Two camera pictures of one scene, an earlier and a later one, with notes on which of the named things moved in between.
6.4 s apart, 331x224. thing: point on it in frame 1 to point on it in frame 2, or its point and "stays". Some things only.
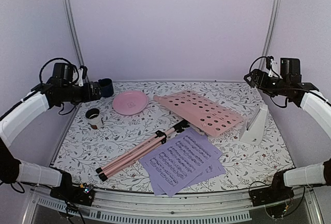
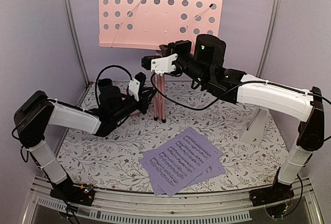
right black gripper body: [270, 88] to [186, 44]
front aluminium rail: [209, 206] stays
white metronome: [253, 130] stays
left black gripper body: [87, 96] to [144, 99]
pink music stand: [200, 113] to [145, 12]
